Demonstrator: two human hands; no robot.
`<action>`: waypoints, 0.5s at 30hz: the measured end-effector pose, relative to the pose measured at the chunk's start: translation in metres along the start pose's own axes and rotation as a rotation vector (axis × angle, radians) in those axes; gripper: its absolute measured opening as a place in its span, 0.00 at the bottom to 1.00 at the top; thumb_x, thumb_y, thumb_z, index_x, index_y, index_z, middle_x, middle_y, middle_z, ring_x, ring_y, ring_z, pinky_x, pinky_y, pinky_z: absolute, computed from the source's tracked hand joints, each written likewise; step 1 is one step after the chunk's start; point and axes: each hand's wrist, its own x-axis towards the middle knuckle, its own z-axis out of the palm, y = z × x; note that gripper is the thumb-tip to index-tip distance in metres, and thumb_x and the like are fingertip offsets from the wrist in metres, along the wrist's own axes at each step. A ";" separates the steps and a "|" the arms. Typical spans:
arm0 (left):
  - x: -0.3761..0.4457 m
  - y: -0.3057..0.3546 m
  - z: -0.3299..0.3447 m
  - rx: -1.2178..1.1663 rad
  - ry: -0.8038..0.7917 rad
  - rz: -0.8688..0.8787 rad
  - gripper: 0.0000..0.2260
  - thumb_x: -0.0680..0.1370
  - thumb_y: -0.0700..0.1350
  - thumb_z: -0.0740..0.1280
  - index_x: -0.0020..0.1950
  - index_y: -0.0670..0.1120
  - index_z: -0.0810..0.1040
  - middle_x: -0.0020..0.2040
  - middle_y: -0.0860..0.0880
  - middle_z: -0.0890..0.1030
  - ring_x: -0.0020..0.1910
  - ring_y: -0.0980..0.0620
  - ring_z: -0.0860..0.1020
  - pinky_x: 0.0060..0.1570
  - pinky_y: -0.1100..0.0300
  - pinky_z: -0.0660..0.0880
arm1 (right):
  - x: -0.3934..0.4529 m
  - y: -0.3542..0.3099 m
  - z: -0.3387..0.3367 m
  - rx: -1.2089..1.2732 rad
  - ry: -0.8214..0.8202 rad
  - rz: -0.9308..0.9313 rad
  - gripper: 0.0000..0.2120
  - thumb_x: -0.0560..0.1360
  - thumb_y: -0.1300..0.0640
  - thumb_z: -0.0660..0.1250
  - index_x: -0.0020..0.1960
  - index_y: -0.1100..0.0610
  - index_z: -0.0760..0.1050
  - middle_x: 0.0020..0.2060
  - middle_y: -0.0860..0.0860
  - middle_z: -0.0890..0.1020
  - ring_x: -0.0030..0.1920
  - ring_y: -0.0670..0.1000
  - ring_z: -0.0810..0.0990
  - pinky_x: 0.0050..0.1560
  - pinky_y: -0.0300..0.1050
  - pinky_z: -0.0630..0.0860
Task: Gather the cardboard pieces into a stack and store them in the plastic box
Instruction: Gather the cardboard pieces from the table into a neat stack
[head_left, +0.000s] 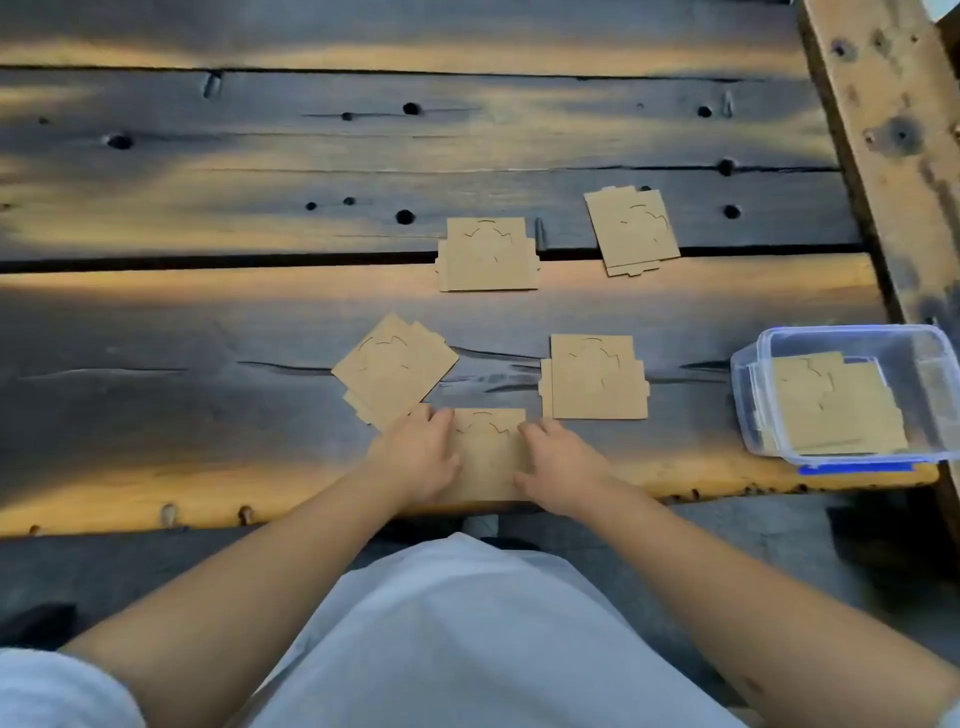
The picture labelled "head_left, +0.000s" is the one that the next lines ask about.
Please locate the clear plastic box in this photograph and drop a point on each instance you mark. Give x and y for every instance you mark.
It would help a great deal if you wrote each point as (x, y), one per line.
(930, 352)

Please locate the person's white shirt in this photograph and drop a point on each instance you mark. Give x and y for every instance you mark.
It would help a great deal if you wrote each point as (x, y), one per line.
(465, 637)

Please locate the person's right forearm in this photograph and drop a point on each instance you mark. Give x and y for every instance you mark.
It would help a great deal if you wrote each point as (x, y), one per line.
(712, 592)

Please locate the brown cardboard piece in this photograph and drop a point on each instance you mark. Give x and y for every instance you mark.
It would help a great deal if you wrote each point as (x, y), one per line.
(487, 259)
(394, 367)
(487, 457)
(596, 379)
(632, 229)

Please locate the brown cardboard stack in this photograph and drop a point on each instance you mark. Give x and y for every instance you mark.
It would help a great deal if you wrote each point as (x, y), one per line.
(832, 412)

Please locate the person's left forearm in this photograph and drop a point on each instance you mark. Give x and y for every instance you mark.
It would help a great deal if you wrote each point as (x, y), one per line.
(262, 592)

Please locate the dark wooden plank table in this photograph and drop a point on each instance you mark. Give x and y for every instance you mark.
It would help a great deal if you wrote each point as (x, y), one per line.
(225, 337)

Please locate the person's left hand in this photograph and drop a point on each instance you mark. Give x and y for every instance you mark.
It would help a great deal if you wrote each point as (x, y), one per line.
(420, 457)

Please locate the person's right hand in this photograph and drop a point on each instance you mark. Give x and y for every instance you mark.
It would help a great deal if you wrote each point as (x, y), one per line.
(562, 472)

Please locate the spotted wooden bench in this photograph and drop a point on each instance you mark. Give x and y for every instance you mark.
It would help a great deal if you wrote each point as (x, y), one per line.
(892, 187)

